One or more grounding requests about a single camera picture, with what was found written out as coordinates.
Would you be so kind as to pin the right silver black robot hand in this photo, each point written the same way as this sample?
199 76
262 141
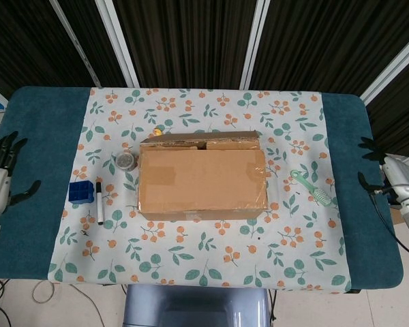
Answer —
397 173

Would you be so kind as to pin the brown cardboard box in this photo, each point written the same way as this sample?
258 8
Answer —
204 180

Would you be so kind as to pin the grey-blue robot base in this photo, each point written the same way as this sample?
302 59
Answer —
191 306

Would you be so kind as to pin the teal table cover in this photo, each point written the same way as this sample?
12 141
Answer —
37 119

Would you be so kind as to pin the mint green hairbrush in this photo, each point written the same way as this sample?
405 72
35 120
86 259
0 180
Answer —
322 197

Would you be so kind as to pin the blue plastic grid block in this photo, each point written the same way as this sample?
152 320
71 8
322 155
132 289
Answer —
82 192

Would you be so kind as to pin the small metal screw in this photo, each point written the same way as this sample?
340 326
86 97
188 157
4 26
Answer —
84 233

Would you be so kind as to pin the white marker black cap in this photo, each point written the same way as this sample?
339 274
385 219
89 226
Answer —
99 204

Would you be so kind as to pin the small round clear jar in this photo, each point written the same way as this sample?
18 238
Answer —
124 161

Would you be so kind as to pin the small yellow toy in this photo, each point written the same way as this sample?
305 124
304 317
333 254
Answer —
157 131

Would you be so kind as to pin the floral print tablecloth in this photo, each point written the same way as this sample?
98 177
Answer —
204 265

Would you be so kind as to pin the white partition frame post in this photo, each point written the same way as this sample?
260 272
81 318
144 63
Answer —
392 71
255 44
117 44

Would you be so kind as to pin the thin white partition post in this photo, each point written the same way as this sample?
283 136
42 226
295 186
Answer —
75 44

